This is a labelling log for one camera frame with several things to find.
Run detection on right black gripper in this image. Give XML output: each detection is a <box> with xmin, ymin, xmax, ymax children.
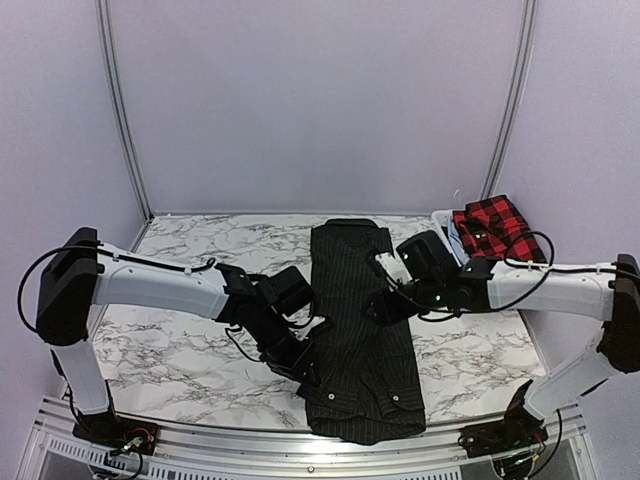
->
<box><xmin>360</xmin><ymin>277</ymin><xmax>445</xmax><ymax>328</ymax></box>

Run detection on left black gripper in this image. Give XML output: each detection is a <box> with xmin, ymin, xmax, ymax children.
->
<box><xmin>250</xmin><ymin>308</ymin><xmax>322</xmax><ymax>389</ymax></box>

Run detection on black pinstriped long sleeve shirt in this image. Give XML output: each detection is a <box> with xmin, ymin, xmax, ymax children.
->
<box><xmin>297</xmin><ymin>218</ymin><xmax>426</xmax><ymax>445</ymax></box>

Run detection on white plastic laundry basket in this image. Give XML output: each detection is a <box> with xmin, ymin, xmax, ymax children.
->
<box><xmin>431</xmin><ymin>210</ymin><xmax>464</xmax><ymax>266</ymax></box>

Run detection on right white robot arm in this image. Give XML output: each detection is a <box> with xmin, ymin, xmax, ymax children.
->
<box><xmin>365</xmin><ymin>230</ymin><xmax>639</xmax><ymax>457</ymax></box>

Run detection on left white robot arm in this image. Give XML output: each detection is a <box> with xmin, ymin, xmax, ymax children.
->
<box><xmin>35</xmin><ymin>227</ymin><xmax>320</xmax><ymax>446</ymax></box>

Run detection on light blue shirt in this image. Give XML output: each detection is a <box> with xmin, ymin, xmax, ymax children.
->
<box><xmin>447</xmin><ymin>218</ymin><xmax>470</xmax><ymax>265</ymax></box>

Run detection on red black plaid shirt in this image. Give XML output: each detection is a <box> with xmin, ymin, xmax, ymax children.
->
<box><xmin>453</xmin><ymin>195</ymin><xmax>546</xmax><ymax>263</ymax></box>

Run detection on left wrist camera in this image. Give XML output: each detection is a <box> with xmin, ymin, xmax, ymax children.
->
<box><xmin>294</xmin><ymin>317</ymin><xmax>331</xmax><ymax>341</ymax></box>

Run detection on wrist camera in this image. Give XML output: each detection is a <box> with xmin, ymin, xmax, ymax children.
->
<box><xmin>294</xmin><ymin>317</ymin><xmax>331</xmax><ymax>341</ymax></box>
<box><xmin>371</xmin><ymin>252</ymin><xmax>411</xmax><ymax>286</ymax></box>

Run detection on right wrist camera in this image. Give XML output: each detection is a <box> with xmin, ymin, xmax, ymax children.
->
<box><xmin>371</xmin><ymin>252</ymin><xmax>411</xmax><ymax>286</ymax></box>

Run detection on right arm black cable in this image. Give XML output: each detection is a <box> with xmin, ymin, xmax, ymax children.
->
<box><xmin>367</xmin><ymin>231</ymin><xmax>621</xmax><ymax>324</ymax></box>

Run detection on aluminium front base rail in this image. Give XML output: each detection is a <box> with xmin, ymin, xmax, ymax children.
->
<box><xmin>15</xmin><ymin>397</ymin><xmax>601</xmax><ymax>479</ymax></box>

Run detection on right aluminium frame post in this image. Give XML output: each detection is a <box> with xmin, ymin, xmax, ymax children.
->
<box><xmin>479</xmin><ymin>0</ymin><xmax>539</xmax><ymax>199</ymax></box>

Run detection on aluminium frame post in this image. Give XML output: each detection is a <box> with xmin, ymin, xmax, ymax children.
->
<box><xmin>95</xmin><ymin>0</ymin><xmax>154</xmax><ymax>222</ymax></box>
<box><xmin>479</xmin><ymin>0</ymin><xmax>539</xmax><ymax>199</ymax></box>

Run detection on left aluminium frame post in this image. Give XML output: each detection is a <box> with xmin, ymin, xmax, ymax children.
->
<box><xmin>95</xmin><ymin>0</ymin><xmax>154</xmax><ymax>222</ymax></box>

